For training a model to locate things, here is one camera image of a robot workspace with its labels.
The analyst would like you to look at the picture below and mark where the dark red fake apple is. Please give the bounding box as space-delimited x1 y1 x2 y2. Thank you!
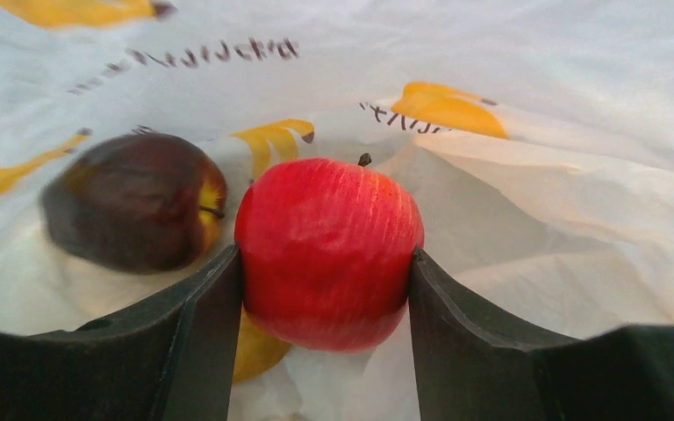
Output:
40 133 228 275

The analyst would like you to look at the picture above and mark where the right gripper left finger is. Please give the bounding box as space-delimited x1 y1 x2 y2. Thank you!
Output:
0 246 241 420

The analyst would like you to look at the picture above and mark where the yellow fake fruit in bag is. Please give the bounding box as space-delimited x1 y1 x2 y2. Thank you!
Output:
233 310 291 384

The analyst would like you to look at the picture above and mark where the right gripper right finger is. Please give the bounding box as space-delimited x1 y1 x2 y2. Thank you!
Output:
409 250 674 421

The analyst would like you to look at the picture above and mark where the bright red fake apple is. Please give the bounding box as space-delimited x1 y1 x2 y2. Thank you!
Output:
234 153 425 353

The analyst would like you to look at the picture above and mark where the orange plastic bag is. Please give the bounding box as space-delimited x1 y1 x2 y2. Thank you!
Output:
0 1 674 420

